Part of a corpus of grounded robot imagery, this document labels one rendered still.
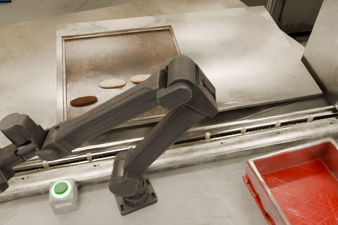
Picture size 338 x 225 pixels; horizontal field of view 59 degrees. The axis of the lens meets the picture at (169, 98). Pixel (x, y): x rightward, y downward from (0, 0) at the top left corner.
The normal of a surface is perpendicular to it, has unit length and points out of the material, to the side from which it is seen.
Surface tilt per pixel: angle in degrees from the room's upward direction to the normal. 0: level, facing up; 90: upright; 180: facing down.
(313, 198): 0
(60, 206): 90
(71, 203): 90
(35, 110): 0
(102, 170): 0
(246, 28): 10
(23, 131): 90
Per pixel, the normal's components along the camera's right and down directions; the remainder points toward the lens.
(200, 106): -0.04, 0.68
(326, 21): -0.97, 0.14
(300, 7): 0.26, 0.68
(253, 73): 0.06, -0.61
